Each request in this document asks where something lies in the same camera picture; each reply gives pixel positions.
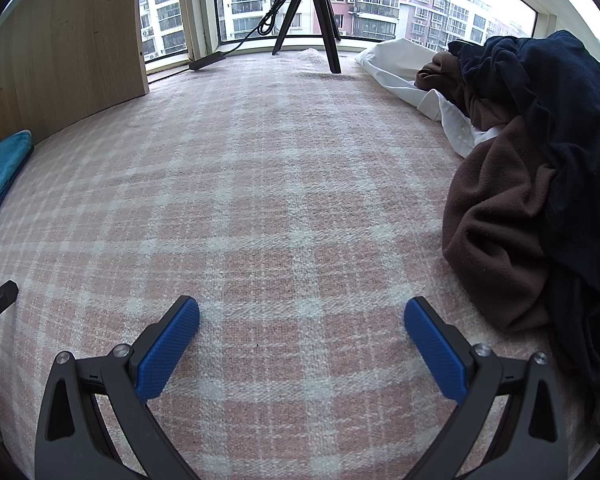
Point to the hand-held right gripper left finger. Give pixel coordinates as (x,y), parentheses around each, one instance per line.
(167,347)

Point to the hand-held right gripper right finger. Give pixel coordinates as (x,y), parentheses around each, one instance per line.
(437,350)

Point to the blue striped towel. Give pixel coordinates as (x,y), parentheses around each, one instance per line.
(0,170)

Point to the brown fleece garment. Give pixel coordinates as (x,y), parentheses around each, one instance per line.
(495,220)

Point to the pink plaid bed sheet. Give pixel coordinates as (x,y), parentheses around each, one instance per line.
(280,185)

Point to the light wooden panel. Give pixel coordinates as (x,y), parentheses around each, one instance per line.
(70,50)

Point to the navy blue garment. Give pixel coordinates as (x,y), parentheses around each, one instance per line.
(570,110)

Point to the white shirt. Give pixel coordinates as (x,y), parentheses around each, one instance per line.
(395,67)

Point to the black tripod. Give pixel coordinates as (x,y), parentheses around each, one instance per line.
(332,45)

